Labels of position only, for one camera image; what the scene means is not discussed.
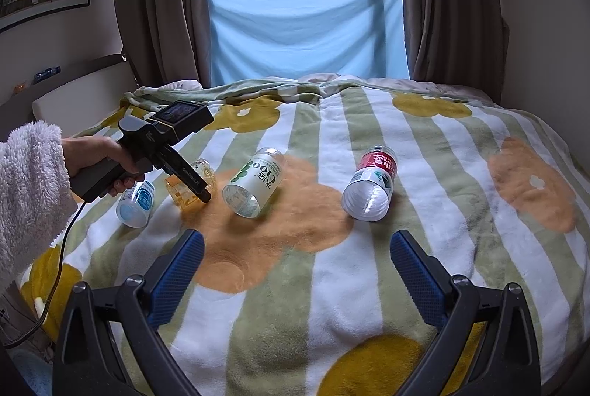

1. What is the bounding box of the orange transparent plastic cup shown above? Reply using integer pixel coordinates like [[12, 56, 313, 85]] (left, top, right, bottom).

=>
[[165, 157, 218, 212]]

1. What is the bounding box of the blue label plastic cup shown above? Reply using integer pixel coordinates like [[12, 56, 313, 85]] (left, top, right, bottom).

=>
[[116, 181, 155, 229]]

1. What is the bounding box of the green label plastic cup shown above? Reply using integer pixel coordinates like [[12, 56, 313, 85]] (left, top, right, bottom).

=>
[[221, 147, 285, 219]]

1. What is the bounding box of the red label plastic cup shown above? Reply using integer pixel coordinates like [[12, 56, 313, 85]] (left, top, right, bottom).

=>
[[342, 145, 398, 222]]

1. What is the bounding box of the person's left hand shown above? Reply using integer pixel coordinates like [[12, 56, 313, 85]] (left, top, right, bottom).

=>
[[61, 136, 144, 197]]

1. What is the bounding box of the bed headboard with cushion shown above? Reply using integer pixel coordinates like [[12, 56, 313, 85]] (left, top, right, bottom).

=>
[[1, 54, 137, 140]]

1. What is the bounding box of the small blue item on headboard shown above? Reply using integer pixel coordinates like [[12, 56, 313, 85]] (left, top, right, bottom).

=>
[[33, 66, 61, 84]]

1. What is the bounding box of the striped floral fleece blanket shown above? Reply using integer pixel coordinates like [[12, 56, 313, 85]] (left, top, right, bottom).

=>
[[18, 76, 589, 395]]

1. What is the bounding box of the light blue window cloth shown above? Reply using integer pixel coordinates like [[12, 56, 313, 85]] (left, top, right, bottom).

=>
[[209, 0, 409, 86]]

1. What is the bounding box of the brown right curtain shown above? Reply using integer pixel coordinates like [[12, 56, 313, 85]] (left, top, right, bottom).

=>
[[403, 0, 509, 102]]

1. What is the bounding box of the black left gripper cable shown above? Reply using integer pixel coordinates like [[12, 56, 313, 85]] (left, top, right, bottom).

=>
[[2, 200, 88, 350]]

